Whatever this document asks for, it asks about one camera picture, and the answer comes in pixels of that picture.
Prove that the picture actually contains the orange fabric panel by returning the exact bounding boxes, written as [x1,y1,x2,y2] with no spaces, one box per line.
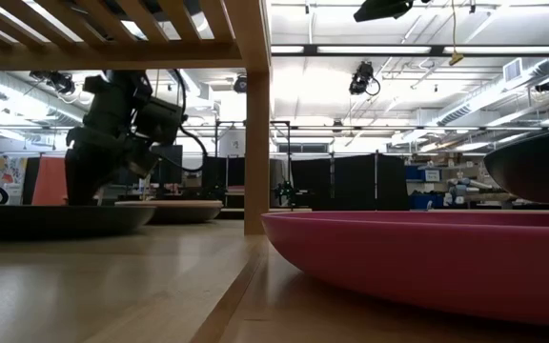
[30,155,70,207]

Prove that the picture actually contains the dark grey plate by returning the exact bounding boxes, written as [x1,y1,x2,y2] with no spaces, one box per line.
[0,203,157,238]

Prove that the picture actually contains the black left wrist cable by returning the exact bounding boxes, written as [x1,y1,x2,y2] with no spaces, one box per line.
[172,69,209,173]

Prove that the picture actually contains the colourful patterned poster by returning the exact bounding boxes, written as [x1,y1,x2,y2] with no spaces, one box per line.
[0,155,29,206]

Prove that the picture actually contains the salmon pink plate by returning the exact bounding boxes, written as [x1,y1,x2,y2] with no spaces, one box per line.
[114,198,224,225]

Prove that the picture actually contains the teal green plate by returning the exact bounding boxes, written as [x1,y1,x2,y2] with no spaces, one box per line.
[482,126,549,207]

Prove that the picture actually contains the black ceiling mounted camera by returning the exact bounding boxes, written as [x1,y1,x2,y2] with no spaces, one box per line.
[348,60,381,96]

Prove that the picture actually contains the black overhead camera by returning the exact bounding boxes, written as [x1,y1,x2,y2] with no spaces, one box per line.
[353,0,431,24]

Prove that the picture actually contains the wooden slatted shelf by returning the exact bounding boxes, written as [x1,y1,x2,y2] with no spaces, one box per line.
[0,0,274,236]

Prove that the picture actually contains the black overhead frame bar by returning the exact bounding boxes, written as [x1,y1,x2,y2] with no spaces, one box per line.
[270,43,549,57]

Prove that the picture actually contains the blue storage bin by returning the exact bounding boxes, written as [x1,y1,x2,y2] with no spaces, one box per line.
[405,165,442,183]
[408,192,445,211]

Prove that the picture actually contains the yellow hanging cord with hook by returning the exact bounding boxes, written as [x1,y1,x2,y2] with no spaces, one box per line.
[448,0,465,67]

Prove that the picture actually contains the black partition panels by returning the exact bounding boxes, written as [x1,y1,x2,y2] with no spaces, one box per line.
[289,152,410,212]

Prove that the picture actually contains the magenta plate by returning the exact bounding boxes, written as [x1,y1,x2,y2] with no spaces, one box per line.
[260,211,549,330]

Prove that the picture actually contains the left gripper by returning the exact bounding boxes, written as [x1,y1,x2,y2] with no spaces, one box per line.
[63,131,161,207]

